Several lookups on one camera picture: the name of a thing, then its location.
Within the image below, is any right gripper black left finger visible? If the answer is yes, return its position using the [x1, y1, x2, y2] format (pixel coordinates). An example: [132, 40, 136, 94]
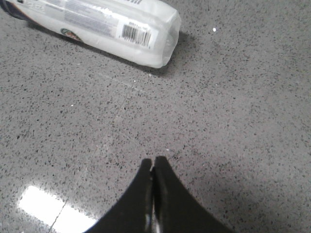
[86, 159, 153, 233]

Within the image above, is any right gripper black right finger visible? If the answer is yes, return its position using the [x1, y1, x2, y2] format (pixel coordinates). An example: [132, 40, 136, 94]
[153, 156, 232, 233]

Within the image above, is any white blue tennis ball can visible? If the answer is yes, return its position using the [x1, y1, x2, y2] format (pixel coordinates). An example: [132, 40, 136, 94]
[0, 0, 181, 68]

